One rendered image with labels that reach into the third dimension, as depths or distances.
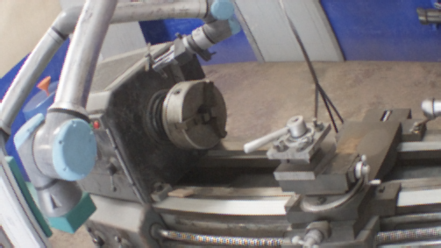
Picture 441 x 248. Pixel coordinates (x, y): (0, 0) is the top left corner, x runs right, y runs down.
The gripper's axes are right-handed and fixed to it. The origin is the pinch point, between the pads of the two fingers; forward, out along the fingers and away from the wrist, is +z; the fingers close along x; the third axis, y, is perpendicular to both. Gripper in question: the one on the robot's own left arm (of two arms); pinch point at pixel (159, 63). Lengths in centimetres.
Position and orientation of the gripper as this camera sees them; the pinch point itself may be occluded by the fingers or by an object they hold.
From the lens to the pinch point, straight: 248.2
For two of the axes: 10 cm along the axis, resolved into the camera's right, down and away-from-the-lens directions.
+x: 0.5, 6.4, -7.7
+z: -8.2, 4.6, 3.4
